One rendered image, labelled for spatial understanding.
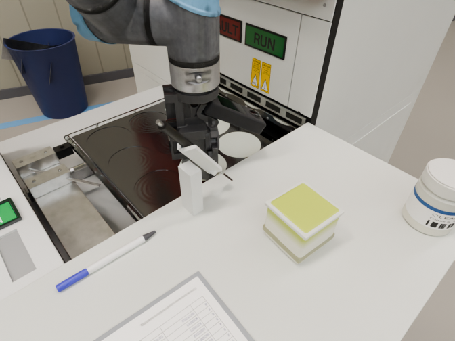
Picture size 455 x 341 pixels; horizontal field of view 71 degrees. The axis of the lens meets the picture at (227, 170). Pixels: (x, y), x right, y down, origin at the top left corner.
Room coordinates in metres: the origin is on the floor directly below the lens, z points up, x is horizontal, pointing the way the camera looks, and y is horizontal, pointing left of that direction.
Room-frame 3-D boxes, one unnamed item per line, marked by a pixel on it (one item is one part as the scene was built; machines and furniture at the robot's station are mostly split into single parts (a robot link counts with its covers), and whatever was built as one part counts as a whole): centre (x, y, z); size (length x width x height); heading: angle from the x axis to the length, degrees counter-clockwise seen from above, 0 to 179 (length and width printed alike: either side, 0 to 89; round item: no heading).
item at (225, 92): (0.76, -0.02, 0.89); 0.44 x 0.02 x 0.10; 43
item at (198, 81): (0.46, 0.05, 1.14); 0.08 x 0.08 x 0.05
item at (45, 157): (0.53, 0.42, 0.89); 0.08 x 0.03 x 0.03; 133
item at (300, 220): (0.29, -0.10, 1.00); 0.07 x 0.07 x 0.07; 37
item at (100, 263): (0.24, 0.16, 0.97); 0.14 x 0.01 x 0.01; 131
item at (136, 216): (0.49, 0.26, 0.90); 0.38 x 0.01 x 0.01; 43
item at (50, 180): (0.47, 0.36, 0.89); 0.08 x 0.03 x 0.03; 133
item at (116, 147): (0.61, 0.13, 0.90); 0.34 x 0.34 x 0.01; 43
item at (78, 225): (0.42, 0.31, 0.87); 0.36 x 0.08 x 0.03; 43
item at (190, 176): (0.35, 0.04, 1.03); 0.06 x 0.04 x 0.13; 133
